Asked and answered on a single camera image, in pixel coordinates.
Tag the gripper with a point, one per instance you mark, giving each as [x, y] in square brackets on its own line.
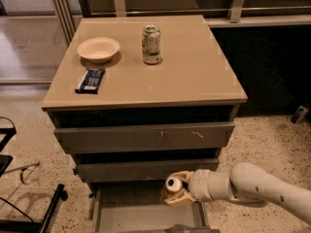
[198, 184]

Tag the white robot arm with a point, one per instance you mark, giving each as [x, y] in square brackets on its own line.
[244, 184]

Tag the grey top drawer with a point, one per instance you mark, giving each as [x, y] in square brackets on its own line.
[184, 136]

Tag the grey open bottom drawer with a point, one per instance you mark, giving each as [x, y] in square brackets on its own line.
[136, 207]

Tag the grey middle drawer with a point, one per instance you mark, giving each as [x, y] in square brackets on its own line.
[140, 171]

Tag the grey drawer cabinet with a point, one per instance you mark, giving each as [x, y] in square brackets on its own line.
[192, 83]

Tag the green white soda can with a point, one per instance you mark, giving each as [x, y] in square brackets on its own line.
[151, 44]

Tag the small dark floor object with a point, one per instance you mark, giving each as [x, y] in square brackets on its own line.
[300, 114]

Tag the dark blue snack packet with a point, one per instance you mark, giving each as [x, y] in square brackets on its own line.
[90, 82]

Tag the cream paper bowl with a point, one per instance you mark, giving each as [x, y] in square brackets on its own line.
[99, 49]

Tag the black base with caster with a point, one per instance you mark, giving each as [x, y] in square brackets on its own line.
[14, 226]

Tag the black chair frame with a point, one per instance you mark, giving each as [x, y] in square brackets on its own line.
[8, 133]

